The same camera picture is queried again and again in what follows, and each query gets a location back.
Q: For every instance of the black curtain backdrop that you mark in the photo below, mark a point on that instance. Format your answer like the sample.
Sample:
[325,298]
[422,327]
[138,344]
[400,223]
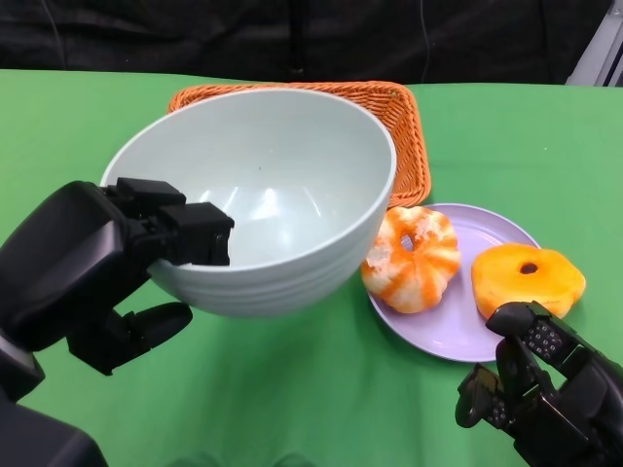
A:
[146,34]

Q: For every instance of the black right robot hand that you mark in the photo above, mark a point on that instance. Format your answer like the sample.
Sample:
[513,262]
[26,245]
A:
[574,404]

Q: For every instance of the green tablecloth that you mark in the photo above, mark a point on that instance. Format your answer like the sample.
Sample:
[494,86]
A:
[487,146]

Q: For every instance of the grey-green bowl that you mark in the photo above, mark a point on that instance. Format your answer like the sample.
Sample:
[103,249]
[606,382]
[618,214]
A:
[292,170]

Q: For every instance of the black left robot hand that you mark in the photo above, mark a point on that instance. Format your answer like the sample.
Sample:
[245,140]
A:
[73,262]

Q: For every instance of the aluminium frame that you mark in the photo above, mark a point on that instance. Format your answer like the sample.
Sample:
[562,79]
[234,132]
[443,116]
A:
[594,48]

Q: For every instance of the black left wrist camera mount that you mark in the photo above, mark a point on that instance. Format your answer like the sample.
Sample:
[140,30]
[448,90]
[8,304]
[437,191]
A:
[44,438]

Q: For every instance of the orange wicker basket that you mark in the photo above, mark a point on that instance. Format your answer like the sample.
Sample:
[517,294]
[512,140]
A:
[411,146]

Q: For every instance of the lavender plate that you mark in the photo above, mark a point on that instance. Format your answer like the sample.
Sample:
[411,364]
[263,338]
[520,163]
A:
[462,331]

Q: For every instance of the orange glazed donut bread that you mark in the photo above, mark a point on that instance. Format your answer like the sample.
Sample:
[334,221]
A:
[418,272]
[506,277]

